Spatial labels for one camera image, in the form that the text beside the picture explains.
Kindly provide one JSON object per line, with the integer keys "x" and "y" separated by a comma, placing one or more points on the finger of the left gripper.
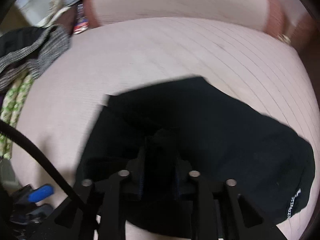
{"x": 41, "y": 193}

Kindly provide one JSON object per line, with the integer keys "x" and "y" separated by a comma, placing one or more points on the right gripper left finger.
{"x": 99, "y": 211}

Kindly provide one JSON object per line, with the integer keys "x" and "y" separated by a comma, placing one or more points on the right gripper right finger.
{"x": 220, "y": 211}

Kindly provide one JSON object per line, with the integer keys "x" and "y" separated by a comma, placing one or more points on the black pants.
{"x": 163, "y": 131}

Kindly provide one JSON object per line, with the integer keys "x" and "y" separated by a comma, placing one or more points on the green white patterned cloth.
{"x": 15, "y": 98}

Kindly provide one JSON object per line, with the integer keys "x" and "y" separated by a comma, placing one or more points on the houndstooth grey jacket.
{"x": 37, "y": 58}

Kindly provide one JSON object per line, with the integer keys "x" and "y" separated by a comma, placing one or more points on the pink quilted mattress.
{"x": 249, "y": 65}

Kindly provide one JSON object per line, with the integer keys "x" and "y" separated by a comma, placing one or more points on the black garment on pile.
{"x": 18, "y": 39}

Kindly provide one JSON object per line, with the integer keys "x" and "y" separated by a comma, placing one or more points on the cream cloth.
{"x": 56, "y": 9}

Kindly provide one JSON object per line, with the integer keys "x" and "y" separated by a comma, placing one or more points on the small gold trinket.
{"x": 283, "y": 38}

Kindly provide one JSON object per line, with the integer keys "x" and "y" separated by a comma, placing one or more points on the pink and maroon bolster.
{"x": 261, "y": 15}

